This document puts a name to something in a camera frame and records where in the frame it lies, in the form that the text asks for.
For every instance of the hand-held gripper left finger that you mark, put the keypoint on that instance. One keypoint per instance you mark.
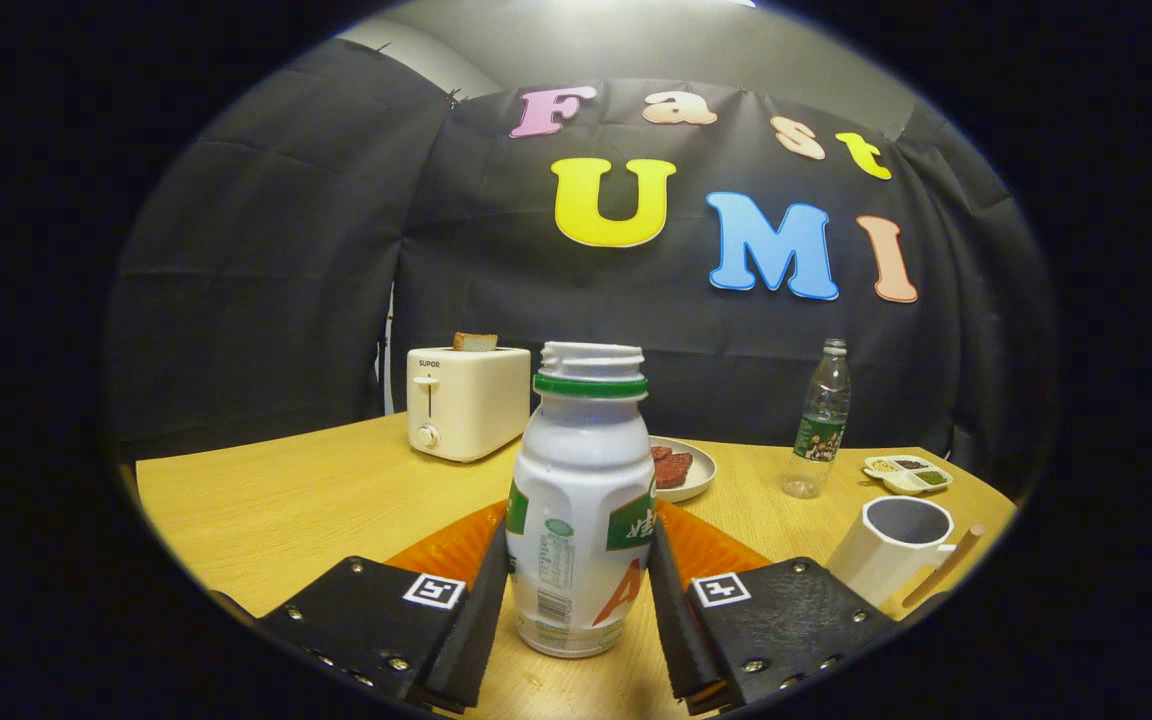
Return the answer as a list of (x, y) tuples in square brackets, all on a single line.
[(476, 630)]

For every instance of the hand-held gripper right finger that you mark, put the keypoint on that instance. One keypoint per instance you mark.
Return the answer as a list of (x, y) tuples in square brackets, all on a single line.
[(671, 620)]

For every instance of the white juice bottle green label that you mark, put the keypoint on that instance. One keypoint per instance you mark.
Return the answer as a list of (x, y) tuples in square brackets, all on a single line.
[(576, 480)]

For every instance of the clear plastic water bottle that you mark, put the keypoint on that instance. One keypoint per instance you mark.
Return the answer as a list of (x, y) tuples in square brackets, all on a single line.
[(821, 430)]

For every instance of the red meat slices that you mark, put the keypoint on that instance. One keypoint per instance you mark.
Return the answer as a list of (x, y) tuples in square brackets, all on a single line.
[(674, 468)]

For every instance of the round grey plate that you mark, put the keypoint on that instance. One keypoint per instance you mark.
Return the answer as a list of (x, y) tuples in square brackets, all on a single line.
[(704, 470)]

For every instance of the wooden table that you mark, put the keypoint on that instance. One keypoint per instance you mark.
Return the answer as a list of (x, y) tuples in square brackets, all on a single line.
[(286, 510)]

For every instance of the cream toaster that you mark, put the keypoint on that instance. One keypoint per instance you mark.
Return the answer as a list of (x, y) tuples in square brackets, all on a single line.
[(476, 400)]

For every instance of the white divided dish with beans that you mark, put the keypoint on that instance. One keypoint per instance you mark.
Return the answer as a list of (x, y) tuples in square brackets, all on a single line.
[(906, 475)]

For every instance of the toast slice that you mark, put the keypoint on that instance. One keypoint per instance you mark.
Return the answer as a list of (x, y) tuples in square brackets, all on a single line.
[(474, 342)]

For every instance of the black backdrop cloth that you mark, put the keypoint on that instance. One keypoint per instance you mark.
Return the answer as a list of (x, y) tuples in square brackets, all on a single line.
[(266, 280)]

